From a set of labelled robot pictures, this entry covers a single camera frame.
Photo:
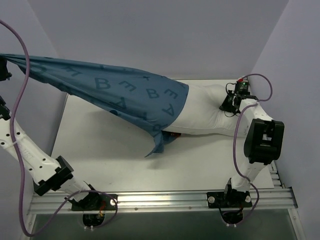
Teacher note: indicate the white pillow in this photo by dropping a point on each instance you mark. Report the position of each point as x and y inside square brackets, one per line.
[201, 114]

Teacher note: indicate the aluminium rail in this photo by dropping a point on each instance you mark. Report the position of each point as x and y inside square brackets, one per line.
[275, 172]
[196, 200]

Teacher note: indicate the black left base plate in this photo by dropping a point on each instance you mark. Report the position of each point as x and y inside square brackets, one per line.
[100, 202]

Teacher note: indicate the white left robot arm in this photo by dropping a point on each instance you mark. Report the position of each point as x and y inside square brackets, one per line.
[48, 173]

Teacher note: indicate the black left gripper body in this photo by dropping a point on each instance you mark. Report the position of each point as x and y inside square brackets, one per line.
[3, 72]

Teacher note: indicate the blue cartoon pillowcase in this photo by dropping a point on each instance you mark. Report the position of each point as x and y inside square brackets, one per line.
[147, 100]

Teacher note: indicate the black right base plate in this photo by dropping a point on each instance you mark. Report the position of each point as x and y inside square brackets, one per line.
[237, 199]

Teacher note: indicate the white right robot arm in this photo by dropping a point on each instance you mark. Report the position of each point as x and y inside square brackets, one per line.
[230, 186]

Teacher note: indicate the aluminium right side rail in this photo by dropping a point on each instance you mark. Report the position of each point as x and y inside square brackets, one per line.
[275, 172]

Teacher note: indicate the aluminium front rail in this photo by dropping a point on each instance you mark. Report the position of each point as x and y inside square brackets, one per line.
[196, 200]

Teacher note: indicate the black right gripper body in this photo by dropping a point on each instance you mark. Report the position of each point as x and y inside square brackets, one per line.
[227, 103]

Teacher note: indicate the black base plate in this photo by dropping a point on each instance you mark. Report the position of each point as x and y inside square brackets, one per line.
[100, 202]
[237, 199]

